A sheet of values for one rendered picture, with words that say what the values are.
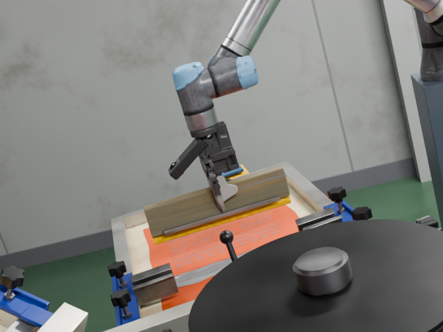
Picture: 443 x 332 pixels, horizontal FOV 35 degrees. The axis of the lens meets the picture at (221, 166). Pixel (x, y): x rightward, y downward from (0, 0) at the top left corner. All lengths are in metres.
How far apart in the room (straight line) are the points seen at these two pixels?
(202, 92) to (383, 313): 1.03
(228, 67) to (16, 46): 3.09
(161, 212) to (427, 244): 1.00
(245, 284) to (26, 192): 4.12
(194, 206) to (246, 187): 0.14
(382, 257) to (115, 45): 3.77
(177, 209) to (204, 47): 2.74
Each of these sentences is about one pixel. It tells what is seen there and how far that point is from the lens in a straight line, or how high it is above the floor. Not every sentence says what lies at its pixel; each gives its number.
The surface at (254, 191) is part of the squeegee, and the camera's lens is 1.75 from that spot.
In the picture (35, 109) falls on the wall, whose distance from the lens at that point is 4.69.
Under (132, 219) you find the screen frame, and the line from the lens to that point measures 2.20.
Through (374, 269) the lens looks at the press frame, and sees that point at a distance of 0.79.
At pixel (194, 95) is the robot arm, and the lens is 1.64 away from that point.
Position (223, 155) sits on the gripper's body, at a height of 1.22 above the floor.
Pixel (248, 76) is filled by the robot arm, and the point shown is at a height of 1.38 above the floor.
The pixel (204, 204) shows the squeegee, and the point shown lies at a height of 1.11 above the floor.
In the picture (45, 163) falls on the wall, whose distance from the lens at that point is 4.78.
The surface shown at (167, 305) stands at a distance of 1.66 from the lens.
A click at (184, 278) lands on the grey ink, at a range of 1.75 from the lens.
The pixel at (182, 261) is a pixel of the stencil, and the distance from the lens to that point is 1.86.
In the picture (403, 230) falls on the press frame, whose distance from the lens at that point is 0.86.
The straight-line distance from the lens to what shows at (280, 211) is 1.98.
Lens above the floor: 1.69
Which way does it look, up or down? 17 degrees down
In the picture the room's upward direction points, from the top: 16 degrees counter-clockwise
